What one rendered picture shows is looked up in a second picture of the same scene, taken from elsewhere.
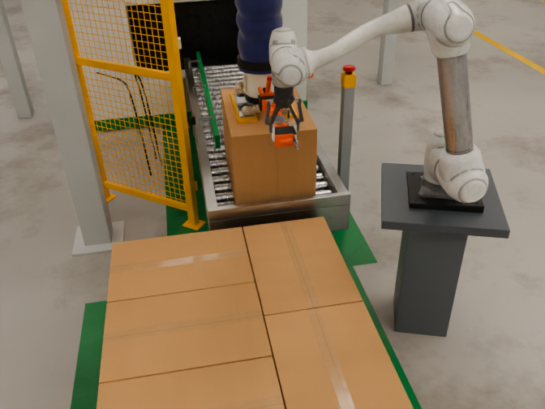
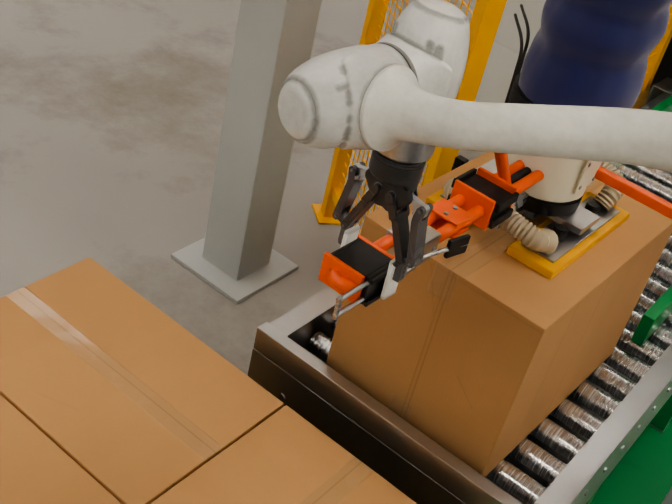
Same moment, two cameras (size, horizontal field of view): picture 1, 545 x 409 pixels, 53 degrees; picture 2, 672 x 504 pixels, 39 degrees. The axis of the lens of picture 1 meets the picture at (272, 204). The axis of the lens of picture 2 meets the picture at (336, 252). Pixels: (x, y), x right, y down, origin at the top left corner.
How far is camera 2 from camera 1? 1.32 m
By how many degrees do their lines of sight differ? 33
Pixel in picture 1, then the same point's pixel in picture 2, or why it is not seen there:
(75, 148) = (249, 86)
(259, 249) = (239, 468)
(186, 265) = (102, 381)
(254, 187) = (370, 351)
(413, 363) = not seen: outside the picture
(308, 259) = not seen: outside the picture
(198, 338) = not seen: outside the picture
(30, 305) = (36, 275)
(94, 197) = (243, 188)
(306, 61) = (363, 99)
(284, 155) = (451, 332)
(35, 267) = (114, 233)
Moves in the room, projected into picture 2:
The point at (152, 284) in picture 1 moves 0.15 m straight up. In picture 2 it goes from (16, 362) to (16, 303)
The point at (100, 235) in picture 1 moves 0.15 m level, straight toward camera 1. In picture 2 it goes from (226, 257) to (200, 279)
